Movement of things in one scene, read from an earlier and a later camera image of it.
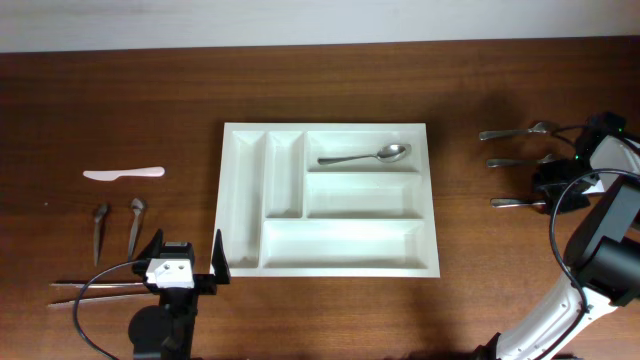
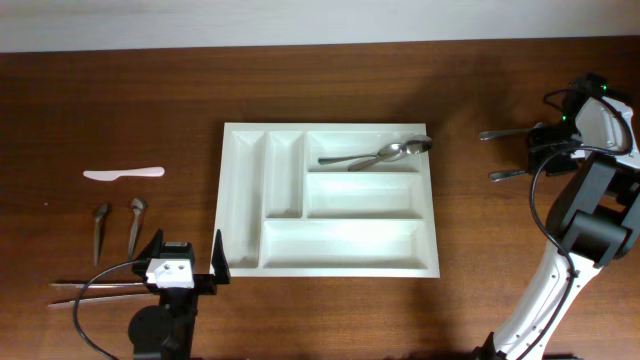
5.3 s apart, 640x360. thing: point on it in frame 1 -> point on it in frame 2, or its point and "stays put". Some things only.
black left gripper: x=208 y=282 stays put
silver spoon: x=493 y=163 -> x=501 y=175
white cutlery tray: x=327 y=200 stays put
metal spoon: x=386 y=154 stays put
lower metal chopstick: x=101 y=299 stays put
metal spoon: x=507 y=202 -> x=415 y=145
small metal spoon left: x=101 y=214 stays put
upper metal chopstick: x=97 y=285 stays put
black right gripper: x=541 y=181 -> x=536 y=158
